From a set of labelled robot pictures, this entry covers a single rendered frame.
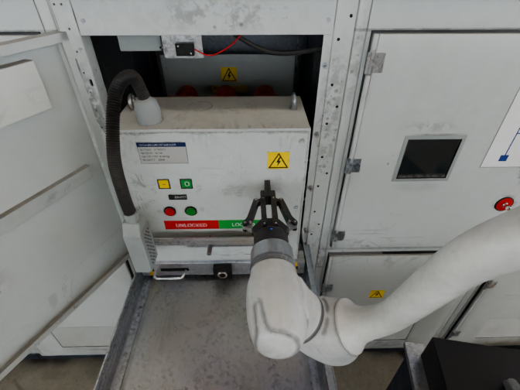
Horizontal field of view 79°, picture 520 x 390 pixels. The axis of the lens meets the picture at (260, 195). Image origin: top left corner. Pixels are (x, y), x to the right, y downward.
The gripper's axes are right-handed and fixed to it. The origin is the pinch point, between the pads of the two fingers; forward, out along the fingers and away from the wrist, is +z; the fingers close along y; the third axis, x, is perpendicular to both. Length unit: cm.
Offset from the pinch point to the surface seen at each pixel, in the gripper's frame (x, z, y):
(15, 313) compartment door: -27, -17, -68
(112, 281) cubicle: -56, 15, -61
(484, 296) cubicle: -72, 15, 98
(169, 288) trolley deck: -38.4, -1.3, -31.9
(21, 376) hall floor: -123, 8, -124
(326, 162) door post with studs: -2.2, 17.3, 18.9
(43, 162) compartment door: 7, 4, -57
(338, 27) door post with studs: 35.5, 17.3, 17.1
